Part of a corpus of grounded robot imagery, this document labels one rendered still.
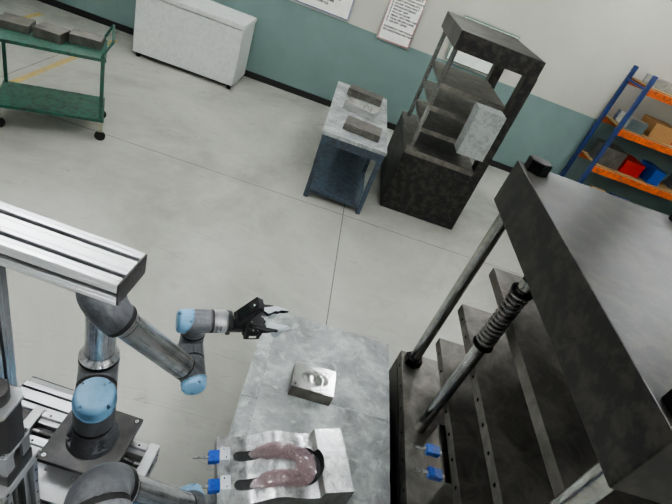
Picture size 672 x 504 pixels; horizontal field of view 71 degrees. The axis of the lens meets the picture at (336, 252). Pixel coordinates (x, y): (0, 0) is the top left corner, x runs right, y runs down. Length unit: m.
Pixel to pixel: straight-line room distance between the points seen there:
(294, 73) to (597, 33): 4.57
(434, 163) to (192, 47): 3.93
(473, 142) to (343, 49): 3.44
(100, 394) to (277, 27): 7.02
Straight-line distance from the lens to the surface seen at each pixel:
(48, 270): 0.84
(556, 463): 1.62
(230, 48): 7.38
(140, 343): 1.36
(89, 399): 1.57
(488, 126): 5.16
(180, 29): 7.56
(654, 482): 1.26
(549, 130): 8.73
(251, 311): 1.50
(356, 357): 2.52
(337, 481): 1.97
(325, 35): 7.95
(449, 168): 5.55
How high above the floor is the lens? 2.56
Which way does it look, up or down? 34 degrees down
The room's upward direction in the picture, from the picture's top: 23 degrees clockwise
